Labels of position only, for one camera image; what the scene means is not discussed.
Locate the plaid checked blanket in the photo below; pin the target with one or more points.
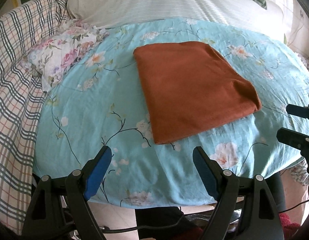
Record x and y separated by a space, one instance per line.
21 100

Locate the dark red fuzzy garment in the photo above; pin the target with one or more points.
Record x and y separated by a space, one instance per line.
289 228

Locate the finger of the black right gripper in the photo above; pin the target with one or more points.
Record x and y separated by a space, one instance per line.
299 111
295 140

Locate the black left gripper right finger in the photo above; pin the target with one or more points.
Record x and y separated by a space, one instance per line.
245 208

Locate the white striped blanket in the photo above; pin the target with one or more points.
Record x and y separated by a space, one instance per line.
245 14

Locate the rust orange knit sweater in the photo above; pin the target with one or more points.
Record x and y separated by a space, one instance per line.
190 88

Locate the light blue floral bedsheet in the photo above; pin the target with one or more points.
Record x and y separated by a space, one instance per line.
100 102

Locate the white pink floral pillow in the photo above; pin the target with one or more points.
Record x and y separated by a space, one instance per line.
52 57

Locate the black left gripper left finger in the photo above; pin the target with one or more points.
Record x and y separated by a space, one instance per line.
60 206

